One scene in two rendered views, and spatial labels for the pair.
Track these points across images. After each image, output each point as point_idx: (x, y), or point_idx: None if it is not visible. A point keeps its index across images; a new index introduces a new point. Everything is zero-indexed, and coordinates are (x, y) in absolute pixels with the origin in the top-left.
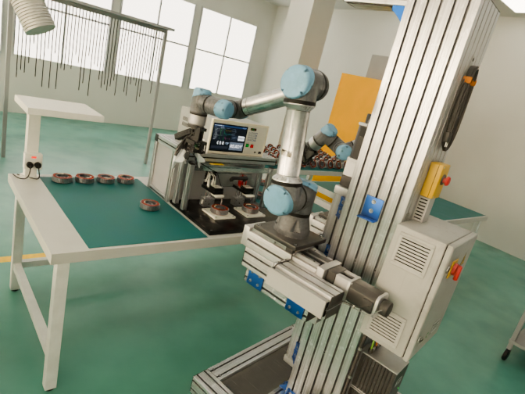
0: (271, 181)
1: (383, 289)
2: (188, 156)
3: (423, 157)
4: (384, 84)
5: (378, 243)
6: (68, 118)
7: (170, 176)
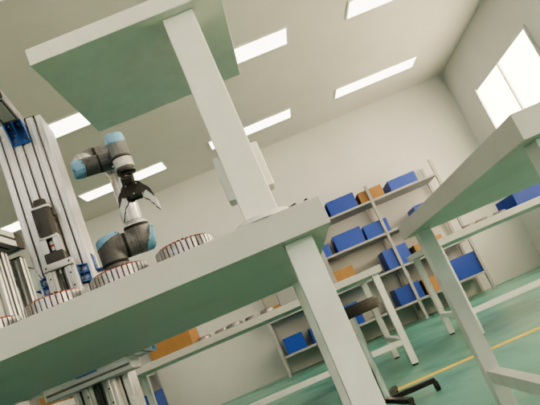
0: (145, 223)
1: None
2: (22, 242)
3: (84, 223)
4: (60, 173)
5: None
6: (169, 103)
7: (10, 295)
